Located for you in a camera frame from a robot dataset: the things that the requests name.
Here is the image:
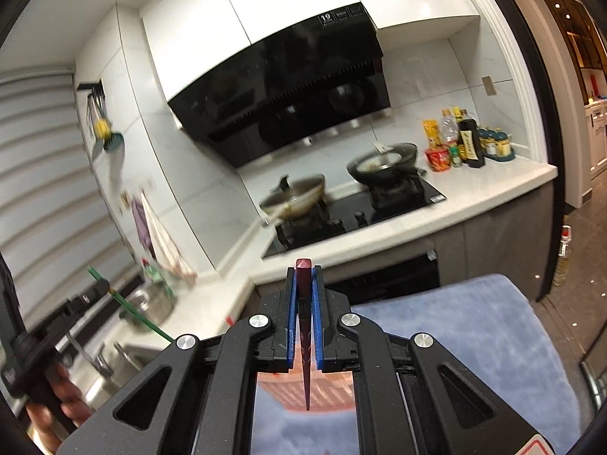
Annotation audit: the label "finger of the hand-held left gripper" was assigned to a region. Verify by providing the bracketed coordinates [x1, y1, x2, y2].
[50, 279, 113, 343]

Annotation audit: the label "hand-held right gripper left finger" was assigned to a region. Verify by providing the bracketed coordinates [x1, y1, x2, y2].
[57, 267, 299, 455]

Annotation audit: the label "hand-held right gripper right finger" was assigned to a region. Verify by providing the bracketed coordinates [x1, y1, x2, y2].
[310, 267, 546, 455]

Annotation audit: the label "dark red chopstick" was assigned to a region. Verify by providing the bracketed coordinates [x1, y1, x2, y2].
[295, 258, 314, 411]

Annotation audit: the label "green chopstick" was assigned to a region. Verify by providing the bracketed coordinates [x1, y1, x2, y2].
[87, 267, 175, 343]

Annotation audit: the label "pink perforated utensil basket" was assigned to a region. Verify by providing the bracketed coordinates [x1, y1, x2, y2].
[257, 372, 355, 411]

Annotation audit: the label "hanging kitchen utensils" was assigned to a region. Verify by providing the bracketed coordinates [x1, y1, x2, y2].
[76, 82, 127, 155]

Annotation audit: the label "person's left hand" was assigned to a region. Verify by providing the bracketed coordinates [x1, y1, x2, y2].
[26, 364, 96, 442]

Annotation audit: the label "chrome faucet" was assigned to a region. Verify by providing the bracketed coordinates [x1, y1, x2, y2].
[65, 331, 115, 381]

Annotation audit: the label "steel colander bowl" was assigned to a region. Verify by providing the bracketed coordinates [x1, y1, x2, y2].
[118, 284, 174, 333]

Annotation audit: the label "green dish soap bottle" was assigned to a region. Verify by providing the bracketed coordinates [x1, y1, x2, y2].
[141, 258, 177, 305]

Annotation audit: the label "black built-in oven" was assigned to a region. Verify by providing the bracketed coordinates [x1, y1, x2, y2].
[326, 250, 440, 305]

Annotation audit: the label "purple hanging cloth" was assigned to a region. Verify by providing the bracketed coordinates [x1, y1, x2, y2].
[131, 198, 155, 253]

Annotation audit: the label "white hanging towel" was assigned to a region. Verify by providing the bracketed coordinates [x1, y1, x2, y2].
[141, 193, 198, 286]

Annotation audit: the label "black gas stove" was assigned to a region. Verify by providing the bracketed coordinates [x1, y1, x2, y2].
[262, 175, 448, 260]

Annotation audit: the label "white window blind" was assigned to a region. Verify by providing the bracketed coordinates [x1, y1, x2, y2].
[0, 69, 143, 325]

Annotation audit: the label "beige wok with glass lid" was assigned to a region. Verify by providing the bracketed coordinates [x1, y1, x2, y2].
[259, 174, 328, 223]

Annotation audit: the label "blue-grey plush mat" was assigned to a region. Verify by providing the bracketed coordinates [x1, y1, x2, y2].
[251, 273, 582, 455]

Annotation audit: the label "black wok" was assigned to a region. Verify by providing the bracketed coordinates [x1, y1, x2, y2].
[346, 142, 426, 187]

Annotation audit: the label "red instant noodle cup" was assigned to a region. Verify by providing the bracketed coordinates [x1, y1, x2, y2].
[424, 147, 451, 173]

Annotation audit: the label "yellow seasoning packet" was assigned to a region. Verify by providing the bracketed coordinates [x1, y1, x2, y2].
[423, 119, 442, 151]

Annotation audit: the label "black range hood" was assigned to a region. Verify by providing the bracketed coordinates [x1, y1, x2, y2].
[167, 1, 392, 169]

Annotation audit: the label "dark soy sauce bottle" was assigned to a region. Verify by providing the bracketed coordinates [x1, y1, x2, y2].
[458, 109, 487, 169]

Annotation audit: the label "clear plastic bottle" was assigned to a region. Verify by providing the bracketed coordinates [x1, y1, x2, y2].
[441, 109, 461, 149]

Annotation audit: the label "teal spice jar rack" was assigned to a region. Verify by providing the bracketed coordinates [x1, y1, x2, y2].
[478, 126, 515, 161]

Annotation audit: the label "oil bottle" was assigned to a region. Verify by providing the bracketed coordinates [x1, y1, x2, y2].
[557, 225, 572, 286]

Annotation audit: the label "white wall cabinet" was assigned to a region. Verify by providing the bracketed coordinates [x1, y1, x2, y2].
[139, 0, 483, 101]

